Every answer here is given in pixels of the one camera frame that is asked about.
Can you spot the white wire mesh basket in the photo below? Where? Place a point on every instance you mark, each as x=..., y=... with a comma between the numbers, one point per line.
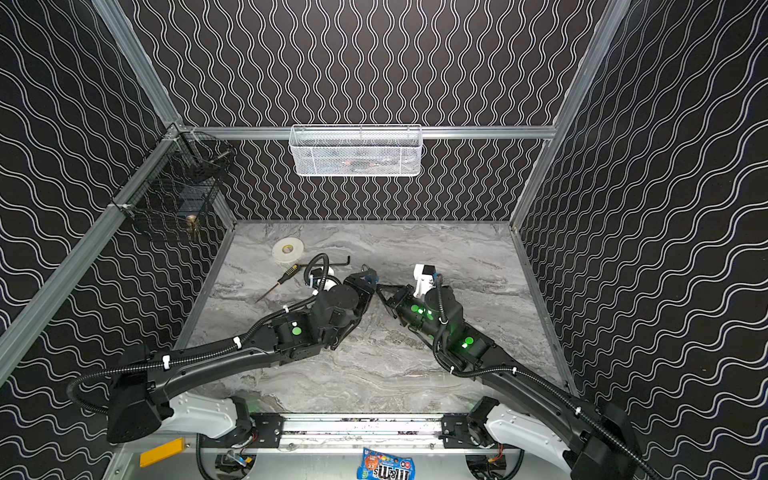
x=356, y=150

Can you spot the black wire basket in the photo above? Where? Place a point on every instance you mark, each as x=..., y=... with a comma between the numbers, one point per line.
x=186, y=181

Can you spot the M&M's candy bag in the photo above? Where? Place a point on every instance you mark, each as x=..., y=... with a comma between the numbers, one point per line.
x=377, y=465

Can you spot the yellow black screwdriver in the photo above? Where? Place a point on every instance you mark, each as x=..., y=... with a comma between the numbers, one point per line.
x=291, y=272

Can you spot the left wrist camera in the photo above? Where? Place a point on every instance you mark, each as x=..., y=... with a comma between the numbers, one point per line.
x=318, y=282

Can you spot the white tape roll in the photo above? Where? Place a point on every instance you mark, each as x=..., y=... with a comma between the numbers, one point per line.
x=288, y=250

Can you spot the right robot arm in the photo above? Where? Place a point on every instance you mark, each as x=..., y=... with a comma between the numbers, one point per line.
x=528, y=411

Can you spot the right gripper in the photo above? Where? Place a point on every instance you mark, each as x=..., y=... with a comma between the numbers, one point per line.
x=397, y=300

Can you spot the brass item in basket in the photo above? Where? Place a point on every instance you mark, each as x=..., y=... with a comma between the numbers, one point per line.
x=192, y=227

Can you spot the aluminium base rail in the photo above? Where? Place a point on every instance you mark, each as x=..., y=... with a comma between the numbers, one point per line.
x=401, y=433

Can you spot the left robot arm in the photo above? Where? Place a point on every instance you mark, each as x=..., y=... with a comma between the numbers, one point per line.
x=137, y=396

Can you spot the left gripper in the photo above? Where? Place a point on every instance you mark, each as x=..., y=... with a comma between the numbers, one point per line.
x=362, y=288

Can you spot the yellow block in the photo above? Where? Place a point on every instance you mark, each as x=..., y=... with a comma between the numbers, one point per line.
x=162, y=452

